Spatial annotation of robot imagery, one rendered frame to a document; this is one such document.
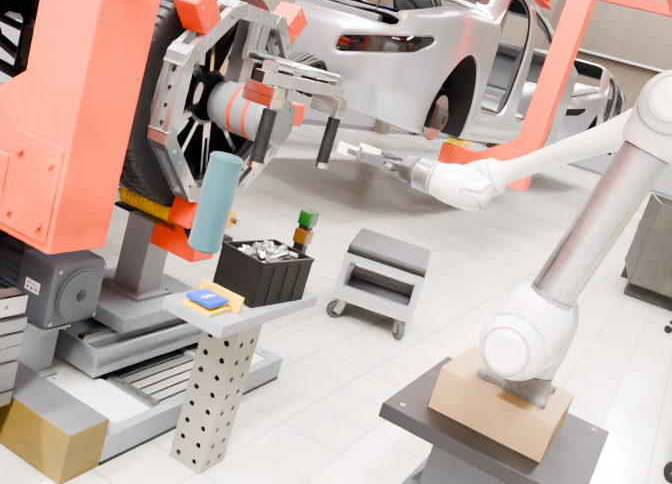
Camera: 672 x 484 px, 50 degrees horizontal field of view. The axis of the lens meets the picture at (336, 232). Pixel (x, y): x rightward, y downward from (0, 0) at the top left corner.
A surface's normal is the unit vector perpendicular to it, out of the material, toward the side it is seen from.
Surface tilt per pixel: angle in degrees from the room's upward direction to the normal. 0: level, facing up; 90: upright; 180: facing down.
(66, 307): 90
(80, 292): 90
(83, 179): 90
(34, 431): 90
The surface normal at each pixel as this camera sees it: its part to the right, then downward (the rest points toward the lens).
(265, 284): 0.77, 0.36
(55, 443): -0.46, 0.08
